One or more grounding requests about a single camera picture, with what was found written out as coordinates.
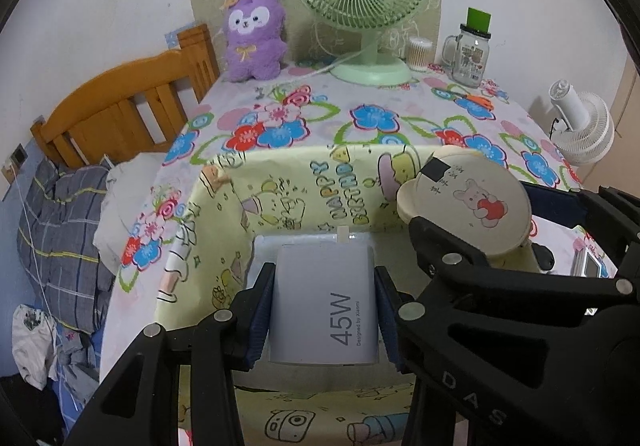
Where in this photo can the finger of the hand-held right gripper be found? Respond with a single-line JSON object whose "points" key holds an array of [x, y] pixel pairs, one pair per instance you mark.
{"points": [[435, 246], [555, 206]]}

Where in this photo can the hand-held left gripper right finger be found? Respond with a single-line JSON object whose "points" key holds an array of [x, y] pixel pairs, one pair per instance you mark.
{"points": [[387, 321]]}

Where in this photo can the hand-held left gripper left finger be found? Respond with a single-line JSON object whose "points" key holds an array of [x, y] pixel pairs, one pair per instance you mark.
{"points": [[256, 326]]}

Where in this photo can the round beige bunny box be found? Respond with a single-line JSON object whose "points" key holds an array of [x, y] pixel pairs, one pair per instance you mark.
{"points": [[465, 206]]}

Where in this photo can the black rounded case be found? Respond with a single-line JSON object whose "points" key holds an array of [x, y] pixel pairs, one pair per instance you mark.
{"points": [[544, 258]]}

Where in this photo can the white charger block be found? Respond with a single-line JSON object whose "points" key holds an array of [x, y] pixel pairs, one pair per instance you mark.
{"points": [[320, 296]]}

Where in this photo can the white remote control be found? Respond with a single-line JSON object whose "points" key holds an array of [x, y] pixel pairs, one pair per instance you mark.
{"points": [[590, 268]]}

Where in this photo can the yellow printed storage box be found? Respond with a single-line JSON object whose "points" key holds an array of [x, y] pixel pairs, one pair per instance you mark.
{"points": [[300, 186]]}

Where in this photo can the white flat box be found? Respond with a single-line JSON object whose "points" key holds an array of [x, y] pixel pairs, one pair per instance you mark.
{"points": [[265, 251]]}

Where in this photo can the white small fan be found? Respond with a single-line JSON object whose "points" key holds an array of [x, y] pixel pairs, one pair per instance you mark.
{"points": [[585, 126]]}

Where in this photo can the tan wooden panel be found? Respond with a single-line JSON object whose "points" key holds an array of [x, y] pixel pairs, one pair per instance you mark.
{"points": [[627, 91]]}

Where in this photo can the glass mug with green lid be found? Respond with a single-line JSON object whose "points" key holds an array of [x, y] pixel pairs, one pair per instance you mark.
{"points": [[470, 61]]}

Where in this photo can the white pillow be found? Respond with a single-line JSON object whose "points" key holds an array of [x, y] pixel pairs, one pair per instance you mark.
{"points": [[130, 186]]}

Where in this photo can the clear cotton swab jar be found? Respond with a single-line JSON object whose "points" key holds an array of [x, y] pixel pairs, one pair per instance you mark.
{"points": [[418, 53]]}

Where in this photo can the grey plaid quilt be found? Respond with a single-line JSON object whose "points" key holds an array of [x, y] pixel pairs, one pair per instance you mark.
{"points": [[60, 236]]}

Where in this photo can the white printed cloth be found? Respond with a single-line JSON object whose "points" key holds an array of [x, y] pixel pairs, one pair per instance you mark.
{"points": [[30, 351]]}

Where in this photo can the wooden bed headboard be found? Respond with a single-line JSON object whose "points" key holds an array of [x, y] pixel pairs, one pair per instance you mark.
{"points": [[100, 111]]}

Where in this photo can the purple plush toy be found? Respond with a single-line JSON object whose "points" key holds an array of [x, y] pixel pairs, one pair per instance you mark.
{"points": [[252, 51]]}

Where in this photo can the light blue paper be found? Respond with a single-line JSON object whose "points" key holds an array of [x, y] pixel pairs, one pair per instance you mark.
{"points": [[172, 33]]}

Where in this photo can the dark wall switch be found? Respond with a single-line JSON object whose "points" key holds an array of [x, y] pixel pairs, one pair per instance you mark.
{"points": [[19, 155]]}

